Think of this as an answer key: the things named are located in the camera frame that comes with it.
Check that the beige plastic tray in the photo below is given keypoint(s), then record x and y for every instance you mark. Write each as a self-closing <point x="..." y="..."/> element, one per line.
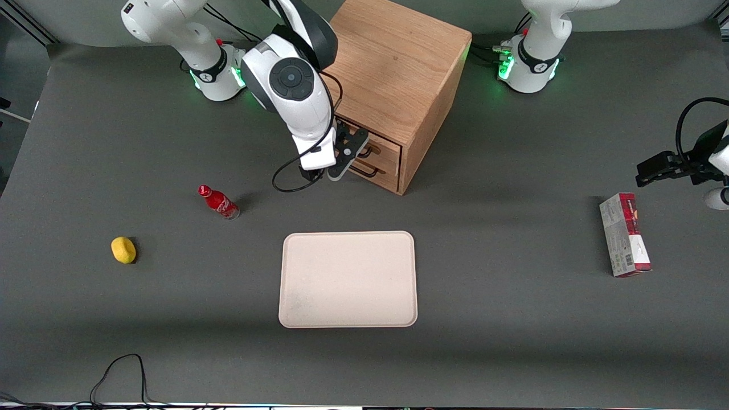
<point x="347" y="279"/>

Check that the yellow lemon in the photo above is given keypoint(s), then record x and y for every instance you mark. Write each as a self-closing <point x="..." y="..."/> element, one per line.
<point x="123" y="250"/>

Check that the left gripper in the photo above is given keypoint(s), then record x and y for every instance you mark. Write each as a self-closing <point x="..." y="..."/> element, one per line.
<point x="698" y="158"/>

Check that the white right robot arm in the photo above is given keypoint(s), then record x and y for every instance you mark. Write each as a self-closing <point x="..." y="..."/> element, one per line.
<point x="290" y="80"/>

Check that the grey table mat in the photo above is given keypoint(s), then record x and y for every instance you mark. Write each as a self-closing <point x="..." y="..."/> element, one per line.
<point x="512" y="142"/>

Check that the wooden drawer cabinet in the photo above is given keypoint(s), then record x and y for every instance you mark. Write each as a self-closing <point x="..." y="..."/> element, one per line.
<point x="398" y="62"/>

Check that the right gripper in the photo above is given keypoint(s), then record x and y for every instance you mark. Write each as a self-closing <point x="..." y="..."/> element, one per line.
<point x="307" y="173"/>

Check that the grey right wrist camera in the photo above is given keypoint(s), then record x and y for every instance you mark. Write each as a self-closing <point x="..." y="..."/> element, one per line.
<point x="348" y="155"/>

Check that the grey and red carton box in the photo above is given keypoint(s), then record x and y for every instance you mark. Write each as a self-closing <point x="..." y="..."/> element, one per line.
<point x="623" y="239"/>

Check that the red cola bottle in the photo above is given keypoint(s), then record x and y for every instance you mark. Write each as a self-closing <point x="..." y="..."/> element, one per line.
<point x="219" y="203"/>

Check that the black frame strut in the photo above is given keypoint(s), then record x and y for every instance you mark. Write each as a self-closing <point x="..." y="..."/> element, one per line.
<point x="34" y="25"/>

